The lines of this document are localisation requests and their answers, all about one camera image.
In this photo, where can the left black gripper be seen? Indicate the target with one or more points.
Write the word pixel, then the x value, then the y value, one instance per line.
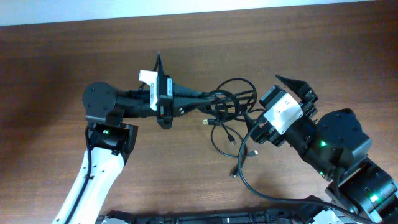
pixel 166 104

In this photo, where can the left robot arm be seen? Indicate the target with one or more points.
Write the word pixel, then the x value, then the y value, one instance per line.
pixel 110 141

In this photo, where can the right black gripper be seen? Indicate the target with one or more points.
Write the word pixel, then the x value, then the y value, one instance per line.
pixel 303 90

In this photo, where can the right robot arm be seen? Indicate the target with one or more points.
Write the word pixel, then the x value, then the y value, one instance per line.
pixel 335 146

